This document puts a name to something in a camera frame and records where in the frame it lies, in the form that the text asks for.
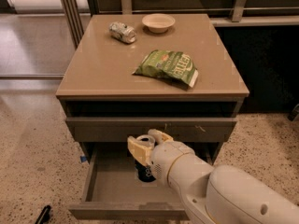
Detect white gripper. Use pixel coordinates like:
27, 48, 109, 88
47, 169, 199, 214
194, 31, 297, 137
127, 129, 195, 186

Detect blue pepsi can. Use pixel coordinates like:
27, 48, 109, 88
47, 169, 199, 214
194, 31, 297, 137
134, 134, 157, 183

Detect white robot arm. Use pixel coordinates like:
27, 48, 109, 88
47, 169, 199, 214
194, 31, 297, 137
127, 129, 299, 224

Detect open grey middle drawer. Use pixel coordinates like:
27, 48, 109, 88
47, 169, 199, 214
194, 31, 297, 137
68, 142, 219, 221

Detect grey top drawer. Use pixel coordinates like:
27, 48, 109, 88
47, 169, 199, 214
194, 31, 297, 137
64, 116, 238, 144

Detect grey drawer cabinet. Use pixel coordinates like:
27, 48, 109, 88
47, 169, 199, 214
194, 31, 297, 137
56, 14, 249, 162

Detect crushed silver soda can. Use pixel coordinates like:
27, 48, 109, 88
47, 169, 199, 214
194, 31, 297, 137
109, 21, 136, 44

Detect blue tape piece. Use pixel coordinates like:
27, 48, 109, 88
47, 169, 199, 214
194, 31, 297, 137
80, 156, 87, 162

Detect green chip bag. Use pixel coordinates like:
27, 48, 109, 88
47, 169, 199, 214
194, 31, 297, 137
134, 49, 199, 88

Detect white paper bowl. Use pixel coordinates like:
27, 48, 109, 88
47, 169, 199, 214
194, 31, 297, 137
142, 13, 176, 34

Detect black object on floor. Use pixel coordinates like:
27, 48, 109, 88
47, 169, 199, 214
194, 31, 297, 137
35, 205, 51, 224

